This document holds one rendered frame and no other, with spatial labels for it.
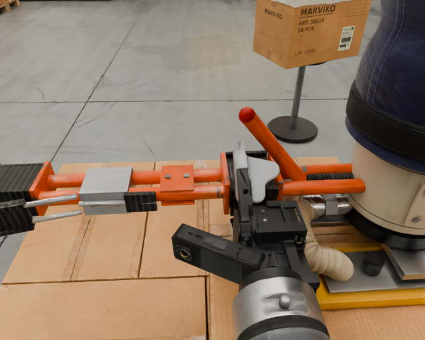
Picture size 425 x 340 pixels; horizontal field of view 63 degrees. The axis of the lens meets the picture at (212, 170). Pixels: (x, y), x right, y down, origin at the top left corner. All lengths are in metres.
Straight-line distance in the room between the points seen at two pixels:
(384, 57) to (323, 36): 1.93
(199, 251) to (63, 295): 0.74
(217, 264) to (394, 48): 0.32
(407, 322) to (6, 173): 0.62
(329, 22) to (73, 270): 1.96
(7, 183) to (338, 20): 2.16
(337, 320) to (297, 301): 0.22
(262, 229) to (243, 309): 0.10
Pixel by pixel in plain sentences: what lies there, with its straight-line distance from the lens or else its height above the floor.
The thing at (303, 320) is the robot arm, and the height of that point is 1.12.
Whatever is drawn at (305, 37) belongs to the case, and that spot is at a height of 0.80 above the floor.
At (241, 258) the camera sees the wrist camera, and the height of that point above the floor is 1.10.
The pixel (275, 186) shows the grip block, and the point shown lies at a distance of 0.49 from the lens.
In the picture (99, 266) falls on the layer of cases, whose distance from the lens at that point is 1.14.
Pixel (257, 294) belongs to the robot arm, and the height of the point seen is 1.12.
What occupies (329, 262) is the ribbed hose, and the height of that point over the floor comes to 1.02.
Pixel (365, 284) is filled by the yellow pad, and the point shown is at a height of 0.97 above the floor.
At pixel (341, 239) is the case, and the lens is 0.67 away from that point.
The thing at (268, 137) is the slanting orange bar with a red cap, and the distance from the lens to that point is 0.48.
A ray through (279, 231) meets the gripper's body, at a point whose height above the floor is 1.11.
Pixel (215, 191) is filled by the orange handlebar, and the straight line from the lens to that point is 0.50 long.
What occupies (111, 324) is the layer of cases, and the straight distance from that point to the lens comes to 1.02.
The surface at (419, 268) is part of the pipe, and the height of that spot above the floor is 1.00.
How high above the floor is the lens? 1.41
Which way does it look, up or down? 37 degrees down
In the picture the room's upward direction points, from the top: straight up
